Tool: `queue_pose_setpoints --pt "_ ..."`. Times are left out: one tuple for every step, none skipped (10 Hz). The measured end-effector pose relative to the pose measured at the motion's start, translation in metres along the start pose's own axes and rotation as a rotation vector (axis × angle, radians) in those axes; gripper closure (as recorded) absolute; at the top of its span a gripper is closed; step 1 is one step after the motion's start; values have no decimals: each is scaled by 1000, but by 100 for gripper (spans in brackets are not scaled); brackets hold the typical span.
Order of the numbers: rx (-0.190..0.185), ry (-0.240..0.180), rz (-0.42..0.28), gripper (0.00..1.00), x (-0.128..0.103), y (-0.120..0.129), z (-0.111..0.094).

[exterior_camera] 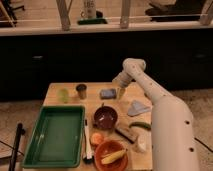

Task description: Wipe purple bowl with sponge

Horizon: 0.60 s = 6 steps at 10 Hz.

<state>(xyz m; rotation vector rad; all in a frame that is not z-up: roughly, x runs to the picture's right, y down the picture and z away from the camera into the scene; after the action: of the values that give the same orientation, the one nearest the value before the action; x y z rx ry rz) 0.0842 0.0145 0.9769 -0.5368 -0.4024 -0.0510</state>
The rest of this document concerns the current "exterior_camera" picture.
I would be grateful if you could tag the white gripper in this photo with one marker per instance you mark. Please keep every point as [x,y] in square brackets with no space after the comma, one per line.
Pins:
[122,80]

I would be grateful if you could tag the blue sponge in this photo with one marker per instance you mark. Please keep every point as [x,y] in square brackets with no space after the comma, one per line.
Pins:
[108,93]

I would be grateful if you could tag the yellow corn cob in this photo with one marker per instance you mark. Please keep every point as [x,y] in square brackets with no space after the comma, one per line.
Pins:
[112,157]

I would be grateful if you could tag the white plastic cup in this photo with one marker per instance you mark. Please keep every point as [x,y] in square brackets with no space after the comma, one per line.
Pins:
[141,144]

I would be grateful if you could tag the green base plate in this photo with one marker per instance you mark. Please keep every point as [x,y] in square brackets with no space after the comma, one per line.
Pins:
[92,21]

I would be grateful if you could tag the brown cup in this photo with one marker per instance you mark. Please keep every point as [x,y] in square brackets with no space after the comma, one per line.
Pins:
[81,90]

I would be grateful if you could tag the orange bowl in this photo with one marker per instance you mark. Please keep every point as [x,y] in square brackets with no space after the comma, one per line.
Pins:
[106,148]

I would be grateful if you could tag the white bottle on shelf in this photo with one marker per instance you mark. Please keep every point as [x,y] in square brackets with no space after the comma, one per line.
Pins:
[89,8]

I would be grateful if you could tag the light blue folded cloth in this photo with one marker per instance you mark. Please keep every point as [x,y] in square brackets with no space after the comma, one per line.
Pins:
[137,108]

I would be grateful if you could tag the green cucumber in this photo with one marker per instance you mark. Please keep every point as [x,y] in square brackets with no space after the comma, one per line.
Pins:
[143,125]

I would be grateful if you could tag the black stand pole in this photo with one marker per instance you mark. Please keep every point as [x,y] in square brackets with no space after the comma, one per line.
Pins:
[19,132]

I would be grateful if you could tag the orange fruit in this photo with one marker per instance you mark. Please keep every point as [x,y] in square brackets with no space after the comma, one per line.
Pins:
[96,139]

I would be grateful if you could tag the green translucent cup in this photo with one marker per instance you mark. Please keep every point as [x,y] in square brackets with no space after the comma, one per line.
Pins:
[63,95]

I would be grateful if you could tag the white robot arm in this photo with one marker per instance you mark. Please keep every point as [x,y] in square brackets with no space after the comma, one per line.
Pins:
[172,135]

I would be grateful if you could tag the green plastic tray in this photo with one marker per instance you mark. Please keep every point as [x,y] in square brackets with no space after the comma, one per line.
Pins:
[56,139]

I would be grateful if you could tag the purple bowl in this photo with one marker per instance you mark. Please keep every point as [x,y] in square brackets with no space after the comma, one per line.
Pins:
[105,117]

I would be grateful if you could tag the white handled brush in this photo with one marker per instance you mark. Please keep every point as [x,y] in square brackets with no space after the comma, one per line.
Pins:
[88,157]

